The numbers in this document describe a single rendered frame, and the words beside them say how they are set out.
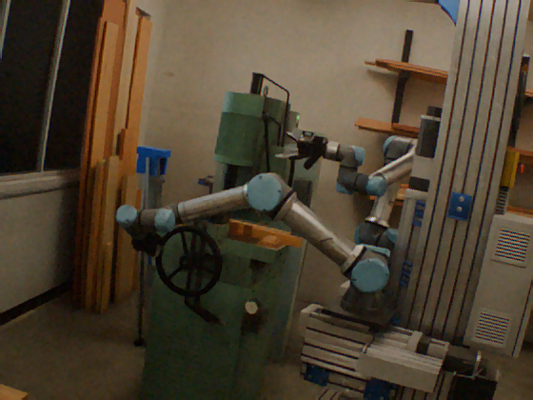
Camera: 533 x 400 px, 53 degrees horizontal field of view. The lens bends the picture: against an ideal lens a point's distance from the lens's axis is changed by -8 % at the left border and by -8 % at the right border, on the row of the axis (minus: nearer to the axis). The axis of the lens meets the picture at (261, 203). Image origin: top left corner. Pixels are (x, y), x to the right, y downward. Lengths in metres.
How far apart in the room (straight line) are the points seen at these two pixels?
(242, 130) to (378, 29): 2.62
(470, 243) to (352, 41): 3.05
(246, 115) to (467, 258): 1.09
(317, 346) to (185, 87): 3.35
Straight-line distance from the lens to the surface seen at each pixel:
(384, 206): 2.53
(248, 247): 2.39
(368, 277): 1.81
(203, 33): 5.04
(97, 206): 3.74
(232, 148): 2.48
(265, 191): 1.80
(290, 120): 2.77
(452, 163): 2.07
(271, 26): 4.93
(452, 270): 2.09
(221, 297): 2.47
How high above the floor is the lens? 1.37
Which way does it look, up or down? 7 degrees down
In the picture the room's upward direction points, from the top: 10 degrees clockwise
